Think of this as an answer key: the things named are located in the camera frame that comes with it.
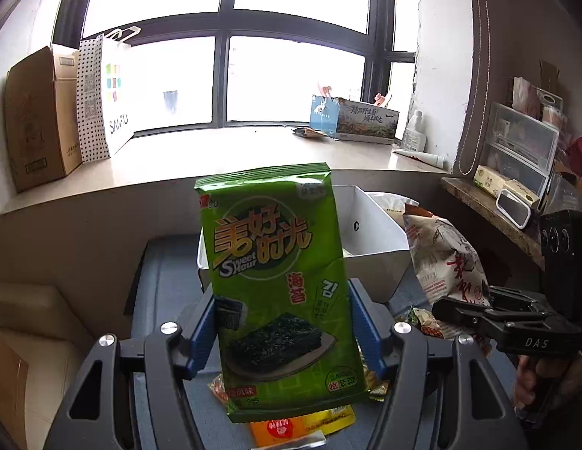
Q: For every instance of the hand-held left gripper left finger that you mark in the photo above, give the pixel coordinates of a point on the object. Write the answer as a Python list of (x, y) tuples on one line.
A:
[(201, 337)]

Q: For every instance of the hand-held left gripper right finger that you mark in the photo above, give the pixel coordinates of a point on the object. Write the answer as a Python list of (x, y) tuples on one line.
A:
[(368, 333)]

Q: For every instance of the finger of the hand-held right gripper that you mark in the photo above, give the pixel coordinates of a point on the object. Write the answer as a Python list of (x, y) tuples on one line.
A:
[(516, 296), (464, 316)]

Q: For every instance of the large white snack bag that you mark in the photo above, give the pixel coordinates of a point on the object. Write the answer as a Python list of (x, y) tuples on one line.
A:
[(441, 253)]

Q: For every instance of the green seaweed snack packet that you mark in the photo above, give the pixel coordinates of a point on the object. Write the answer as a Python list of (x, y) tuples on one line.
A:
[(272, 267)]

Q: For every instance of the white cardboard box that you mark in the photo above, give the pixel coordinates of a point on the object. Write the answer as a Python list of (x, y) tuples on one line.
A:
[(370, 225)]

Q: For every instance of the person's right hand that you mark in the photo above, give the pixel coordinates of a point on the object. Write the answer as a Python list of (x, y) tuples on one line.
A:
[(530, 382)]

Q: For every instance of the small colourful snack packet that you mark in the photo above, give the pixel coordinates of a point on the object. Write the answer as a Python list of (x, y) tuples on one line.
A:
[(424, 323)]

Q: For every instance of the small pale yellow snack packet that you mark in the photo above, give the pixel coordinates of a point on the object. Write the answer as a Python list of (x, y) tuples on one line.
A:
[(377, 386)]

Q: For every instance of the orange and white snack packet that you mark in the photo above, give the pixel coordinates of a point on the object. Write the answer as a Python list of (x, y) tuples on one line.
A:
[(219, 391)]

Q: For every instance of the white framed mirror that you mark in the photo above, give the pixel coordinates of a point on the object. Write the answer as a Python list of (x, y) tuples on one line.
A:
[(516, 208)]

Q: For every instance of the brown stone shelf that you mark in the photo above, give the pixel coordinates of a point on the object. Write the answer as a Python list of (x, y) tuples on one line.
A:
[(478, 206)]

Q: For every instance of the yellow tissue pack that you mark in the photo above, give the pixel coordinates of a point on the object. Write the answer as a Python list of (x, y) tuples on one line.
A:
[(492, 182)]

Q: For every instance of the red packet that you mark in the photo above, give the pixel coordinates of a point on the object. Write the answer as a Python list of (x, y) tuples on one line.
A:
[(579, 150)]

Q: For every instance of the clear plastic drawer unit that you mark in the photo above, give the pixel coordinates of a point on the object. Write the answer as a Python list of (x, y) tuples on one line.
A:
[(525, 140)]

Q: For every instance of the white tube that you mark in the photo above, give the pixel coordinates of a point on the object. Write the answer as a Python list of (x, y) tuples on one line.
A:
[(422, 158)]

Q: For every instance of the crumpled brown wrapper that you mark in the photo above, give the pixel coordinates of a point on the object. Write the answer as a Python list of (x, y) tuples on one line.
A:
[(309, 133)]

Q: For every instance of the blue printed carton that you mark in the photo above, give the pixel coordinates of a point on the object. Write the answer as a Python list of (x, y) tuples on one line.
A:
[(361, 119)]

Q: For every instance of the pink plastic item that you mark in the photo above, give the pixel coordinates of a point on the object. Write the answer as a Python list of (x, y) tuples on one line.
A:
[(324, 90), (381, 99)]

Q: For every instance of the white paper shopping bag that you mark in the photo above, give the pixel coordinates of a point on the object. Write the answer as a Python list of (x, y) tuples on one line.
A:
[(119, 117)]

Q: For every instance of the polka dot paper bag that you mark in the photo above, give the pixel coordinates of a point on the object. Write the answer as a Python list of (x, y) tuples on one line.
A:
[(89, 103)]

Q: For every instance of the brown cardboard box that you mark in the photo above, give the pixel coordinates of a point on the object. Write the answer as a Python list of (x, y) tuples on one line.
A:
[(37, 126)]

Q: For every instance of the black window frame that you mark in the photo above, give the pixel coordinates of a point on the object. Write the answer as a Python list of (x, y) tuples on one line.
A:
[(381, 9)]

